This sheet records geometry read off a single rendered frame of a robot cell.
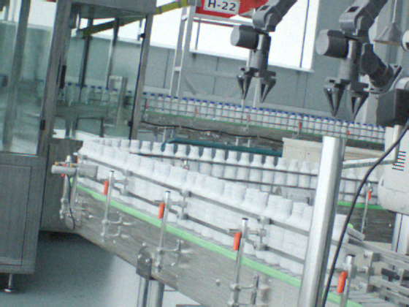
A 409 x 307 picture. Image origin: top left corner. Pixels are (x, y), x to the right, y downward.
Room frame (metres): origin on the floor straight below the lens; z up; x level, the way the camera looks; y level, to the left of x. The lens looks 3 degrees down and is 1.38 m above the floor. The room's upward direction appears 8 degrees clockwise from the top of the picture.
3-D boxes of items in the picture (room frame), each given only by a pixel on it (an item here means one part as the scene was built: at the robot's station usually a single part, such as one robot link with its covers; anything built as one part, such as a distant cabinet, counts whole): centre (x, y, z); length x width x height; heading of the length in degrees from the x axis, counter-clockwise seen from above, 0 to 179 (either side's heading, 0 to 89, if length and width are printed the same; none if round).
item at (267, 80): (2.76, -0.14, 1.45); 0.07 x 0.07 x 0.09; 28
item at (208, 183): (2.63, -0.03, 1.08); 0.06 x 0.06 x 0.17
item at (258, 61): (2.75, -0.12, 1.52); 0.10 x 0.07 x 0.07; 118
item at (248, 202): (2.43, -0.14, 1.08); 0.06 x 0.06 x 0.17
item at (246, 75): (2.74, -0.10, 1.45); 0.07 x 0.07 x 0.09; 28
